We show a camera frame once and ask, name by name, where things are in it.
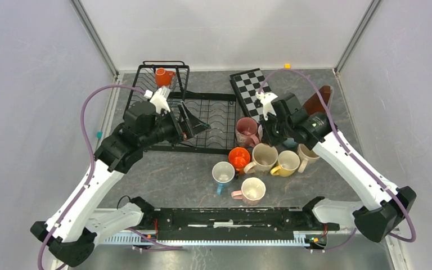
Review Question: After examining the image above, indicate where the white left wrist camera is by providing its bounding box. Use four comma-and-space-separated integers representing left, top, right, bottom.
144, 86, 171, 114

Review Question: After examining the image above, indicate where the black white chessboard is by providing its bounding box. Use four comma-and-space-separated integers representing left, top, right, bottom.
229, 68, 265, 123

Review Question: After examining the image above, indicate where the orange cup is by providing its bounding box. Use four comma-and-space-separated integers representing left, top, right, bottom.
228, 147, 251, 176

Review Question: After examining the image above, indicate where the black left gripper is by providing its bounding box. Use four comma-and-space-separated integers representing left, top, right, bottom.
140, 101, 211, 149

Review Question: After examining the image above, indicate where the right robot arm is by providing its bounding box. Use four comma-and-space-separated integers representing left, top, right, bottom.
256, 92, 417, 242

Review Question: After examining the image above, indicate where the yellow cup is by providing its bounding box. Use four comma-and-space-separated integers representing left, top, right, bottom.
270, 150, 300, 177

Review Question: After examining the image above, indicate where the blue cup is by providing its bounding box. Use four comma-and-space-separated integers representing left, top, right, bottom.
211, 161, 236, 195

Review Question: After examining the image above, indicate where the black wire basket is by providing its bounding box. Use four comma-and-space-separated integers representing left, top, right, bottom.
132, 60, 190, 107

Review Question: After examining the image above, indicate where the orange mug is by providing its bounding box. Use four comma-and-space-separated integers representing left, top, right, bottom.
155, 67, 176, 88

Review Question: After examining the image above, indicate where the pale pink mug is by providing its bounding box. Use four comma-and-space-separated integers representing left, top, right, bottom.
231, 177, 267, 206

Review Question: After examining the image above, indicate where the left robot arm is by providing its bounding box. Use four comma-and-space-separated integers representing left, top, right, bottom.
30, 101, 210, 267

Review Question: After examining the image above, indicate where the cream mug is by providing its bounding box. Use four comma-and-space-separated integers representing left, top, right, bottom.
244, 143, 278, 176

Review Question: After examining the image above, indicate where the black dish rack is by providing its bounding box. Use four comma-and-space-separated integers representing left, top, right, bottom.
141, 91, 238, 156

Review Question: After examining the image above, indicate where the brown wedge object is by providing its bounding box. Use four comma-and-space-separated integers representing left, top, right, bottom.
303, 85, 332, 115

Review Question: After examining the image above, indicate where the pink floral mug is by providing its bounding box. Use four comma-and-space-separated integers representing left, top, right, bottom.
235, 117, 260, 148

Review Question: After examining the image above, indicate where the light blue mug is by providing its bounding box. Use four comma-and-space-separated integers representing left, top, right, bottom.
282, 138, 298, 149

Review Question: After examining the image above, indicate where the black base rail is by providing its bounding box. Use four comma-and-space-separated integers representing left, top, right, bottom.
133, 207, 340, 241

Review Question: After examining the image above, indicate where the tan tall cup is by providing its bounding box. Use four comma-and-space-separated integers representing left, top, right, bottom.
297, 144, 320, 173

